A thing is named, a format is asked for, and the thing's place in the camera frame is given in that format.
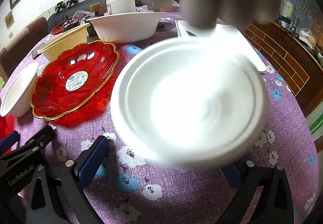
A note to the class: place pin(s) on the white plastic jar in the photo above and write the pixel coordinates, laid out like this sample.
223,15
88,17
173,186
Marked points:
120,6

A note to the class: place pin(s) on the red gold-rimmed plate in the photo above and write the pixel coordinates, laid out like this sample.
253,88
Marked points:
72,79
7,126

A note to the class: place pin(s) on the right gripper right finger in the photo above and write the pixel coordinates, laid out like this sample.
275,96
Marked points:
275,201

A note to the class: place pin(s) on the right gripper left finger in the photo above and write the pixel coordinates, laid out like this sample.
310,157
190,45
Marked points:
44,204

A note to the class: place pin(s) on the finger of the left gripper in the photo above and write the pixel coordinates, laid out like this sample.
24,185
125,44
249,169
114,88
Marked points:
37,143
9,141

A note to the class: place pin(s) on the cream plastic bowl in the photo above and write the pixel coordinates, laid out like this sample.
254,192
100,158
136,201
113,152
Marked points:
64,41

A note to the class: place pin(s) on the small white foam bowl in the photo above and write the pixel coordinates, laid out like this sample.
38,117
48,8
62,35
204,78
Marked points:
17,97

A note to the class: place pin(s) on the black leather sofa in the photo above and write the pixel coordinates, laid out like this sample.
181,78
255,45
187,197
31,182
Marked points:
55,19

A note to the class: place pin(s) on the purple floral tablecloth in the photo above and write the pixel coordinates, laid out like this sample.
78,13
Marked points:
130,187

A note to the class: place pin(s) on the large white foam bowl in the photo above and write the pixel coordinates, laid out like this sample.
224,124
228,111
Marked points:
126,27

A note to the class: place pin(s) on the lined paper notepad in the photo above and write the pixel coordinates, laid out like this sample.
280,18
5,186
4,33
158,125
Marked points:
229,38

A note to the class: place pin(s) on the white shallow foam bowl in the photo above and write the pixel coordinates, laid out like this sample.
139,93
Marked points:
188,104

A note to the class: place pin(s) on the brown armchair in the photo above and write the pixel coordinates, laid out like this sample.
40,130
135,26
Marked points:
20,45

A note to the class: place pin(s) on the wooden sideboard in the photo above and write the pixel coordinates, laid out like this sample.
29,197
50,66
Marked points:
291,60

